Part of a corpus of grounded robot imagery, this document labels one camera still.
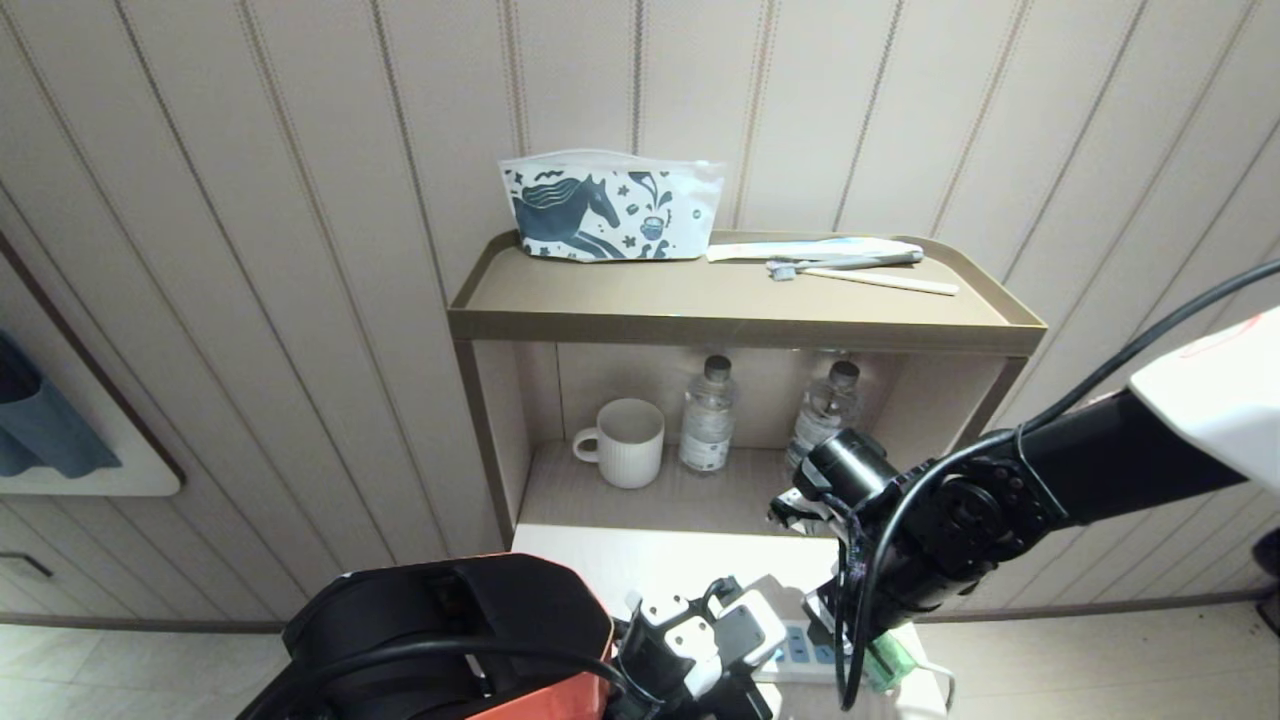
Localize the brown open shelf unit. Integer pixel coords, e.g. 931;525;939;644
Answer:
447;230;1048;546

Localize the black cable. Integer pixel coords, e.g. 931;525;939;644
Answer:
835;258;1280;713

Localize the grey toothbrush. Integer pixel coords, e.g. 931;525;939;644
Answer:
766;251;924;281

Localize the white ribbed mug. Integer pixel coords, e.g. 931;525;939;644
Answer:
572;398;666;490

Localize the white blue toothbrush wrapper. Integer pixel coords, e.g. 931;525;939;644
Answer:
706;237;923;264

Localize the green mosquito repellent device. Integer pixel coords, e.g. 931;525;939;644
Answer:
860;630;919;693

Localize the white power strip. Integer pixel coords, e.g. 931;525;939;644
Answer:
752;620;853;687

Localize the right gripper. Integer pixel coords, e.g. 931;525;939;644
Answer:
835;560;909;651

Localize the blue cloth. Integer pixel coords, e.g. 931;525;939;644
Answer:
0;335;123;479

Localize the white power cord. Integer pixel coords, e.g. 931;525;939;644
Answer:
918;658;957;715

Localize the white pouch with horse print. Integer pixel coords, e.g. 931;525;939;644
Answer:
498;150;727;263

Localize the cream toothbrush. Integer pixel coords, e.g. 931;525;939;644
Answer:
800;266;959;297

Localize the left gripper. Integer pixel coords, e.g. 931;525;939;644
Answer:
690;668;777;720

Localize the clear plastic water bottle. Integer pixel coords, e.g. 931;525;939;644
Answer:
785;360;863;471
679;355;738;473

